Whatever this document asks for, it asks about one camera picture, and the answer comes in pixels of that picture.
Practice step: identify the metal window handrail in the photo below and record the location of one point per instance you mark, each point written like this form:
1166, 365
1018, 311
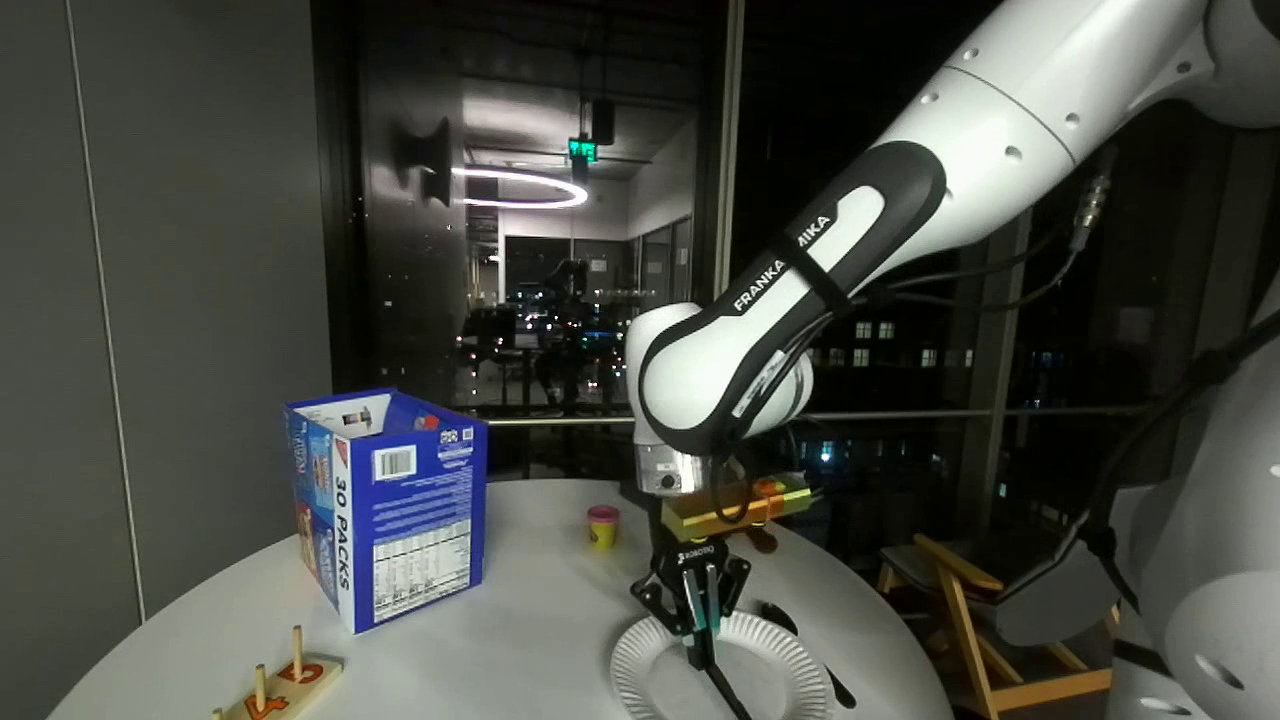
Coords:
563, 423

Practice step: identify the white paper plate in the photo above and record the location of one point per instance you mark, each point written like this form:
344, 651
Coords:
773, 667

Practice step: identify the blue cardboard box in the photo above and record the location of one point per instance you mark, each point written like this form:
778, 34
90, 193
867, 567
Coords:
400, 514

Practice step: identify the black plastic knife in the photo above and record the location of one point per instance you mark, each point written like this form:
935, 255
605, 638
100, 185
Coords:
715, 653

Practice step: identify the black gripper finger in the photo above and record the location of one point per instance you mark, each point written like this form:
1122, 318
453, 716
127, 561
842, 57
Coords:
661, 610
734, 601

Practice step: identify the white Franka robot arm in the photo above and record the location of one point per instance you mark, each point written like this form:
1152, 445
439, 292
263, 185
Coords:
853, 241

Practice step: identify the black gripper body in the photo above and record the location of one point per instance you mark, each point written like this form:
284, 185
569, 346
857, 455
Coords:
701, 561

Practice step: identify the dark grey angled panel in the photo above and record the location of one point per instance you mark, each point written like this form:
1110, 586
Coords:
1063, 594

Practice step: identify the green exit sign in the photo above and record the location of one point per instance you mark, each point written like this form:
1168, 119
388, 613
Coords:
580, 151

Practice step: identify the gold wrist camera bar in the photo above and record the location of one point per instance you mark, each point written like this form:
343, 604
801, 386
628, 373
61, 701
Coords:
742, 509

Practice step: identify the wooden peg board toy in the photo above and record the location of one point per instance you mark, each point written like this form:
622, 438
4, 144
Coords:
284, 683

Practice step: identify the yellow cup with pink lid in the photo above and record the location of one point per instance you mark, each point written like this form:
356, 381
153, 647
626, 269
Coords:
602, 524

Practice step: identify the wooden chair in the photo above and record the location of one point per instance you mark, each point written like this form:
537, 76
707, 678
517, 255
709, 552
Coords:
980, 662

